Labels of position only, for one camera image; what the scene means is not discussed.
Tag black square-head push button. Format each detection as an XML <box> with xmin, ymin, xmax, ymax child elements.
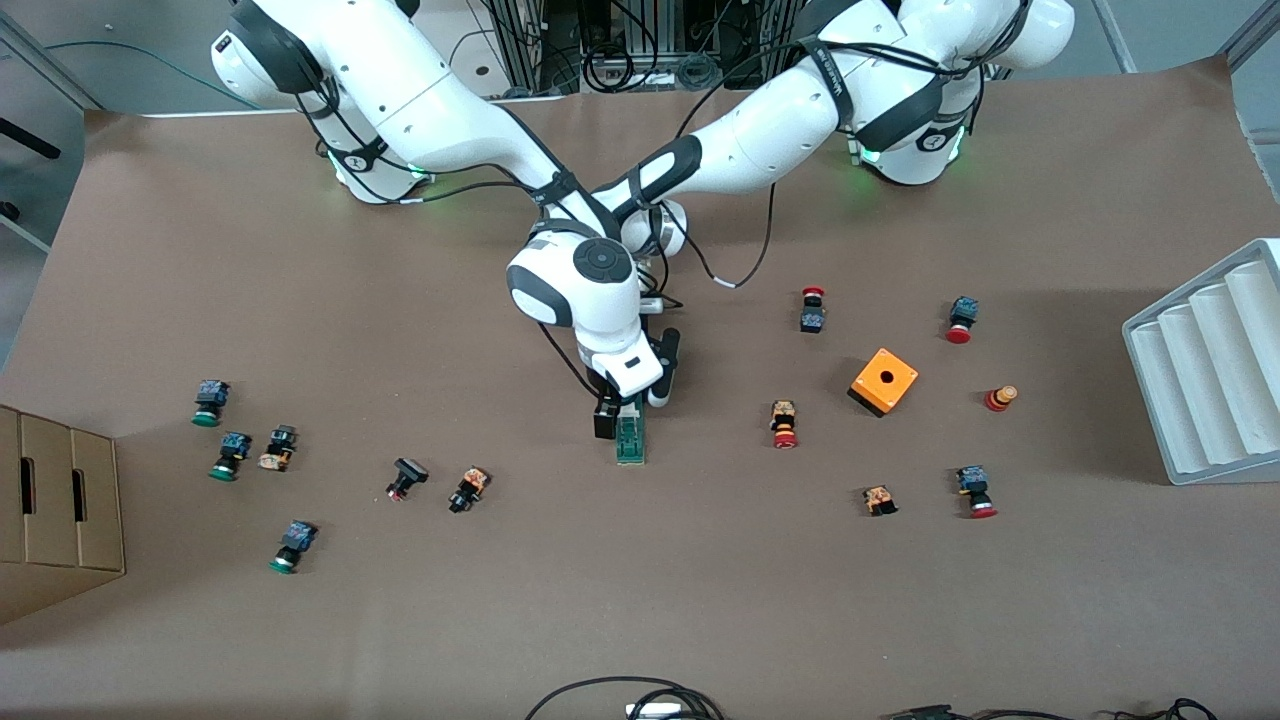
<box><xmin>385</xmin><ymin>457</ymin><xmax>430</xmax><ymax>502</ymax></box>

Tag green mushroom push button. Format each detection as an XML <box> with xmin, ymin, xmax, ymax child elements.
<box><xmin>208</xmin><ymin>431</ymin><xmax>253</xmax><ymax>483</ymax></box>
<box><xmin>191</xmin><ymin>379</ymin><xmax>231</xmax><ymax>429</ymax></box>
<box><xmin>268</xmin><ymin>519</ymin><xmax>319</xmax><ymax>576</ymax></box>

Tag black equipment rack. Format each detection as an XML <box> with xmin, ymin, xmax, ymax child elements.
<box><xmin>480</xmin><ymin>0</ymin><xmax>801</xmax><ymax>96</ymax></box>

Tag brown cardboard box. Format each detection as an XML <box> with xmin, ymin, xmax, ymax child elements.
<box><xmin>0</xmin><ymin>404</ymin><xmax>127</xmax><ymax>626</ymax></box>

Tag grey ribbed plastic tray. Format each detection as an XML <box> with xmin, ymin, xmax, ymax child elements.
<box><xmin>1121</xmin><ymin>237</ymin><xmax>1280</xmax><ymax>487</ymax></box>

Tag black selector switch orange base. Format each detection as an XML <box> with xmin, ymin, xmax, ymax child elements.
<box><xmin>447</xmin><ymin>466</ymin><xmax>492</xmax><ymax>515</ymax></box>
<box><xmin>257</xmin><ymin>424</ymin><xmax>299</xmax><ymax>473</ymax></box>

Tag black looped floor cable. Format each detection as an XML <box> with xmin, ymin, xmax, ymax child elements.
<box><xmin>525</xmin><ymin>676</ymin><xmax>726</xmax><ymax>720</ymax></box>

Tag orange button enclosure box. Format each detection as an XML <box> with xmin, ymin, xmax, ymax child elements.
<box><xmin>848</xmin><ymin>347</ymin><xmax>920</xmax><ymax>418</ymax></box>

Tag black cable with connector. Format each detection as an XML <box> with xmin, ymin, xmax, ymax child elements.
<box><xmin>880</xmin><ymin>703</ymin><xmax>1066</xmax><ymax>720</ymax></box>

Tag thin black tangled cable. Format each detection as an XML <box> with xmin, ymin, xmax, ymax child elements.
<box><xmin>1112</xmin><ymin>697</ymin><xmax>1223</xmax><ymax>720</ymax></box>

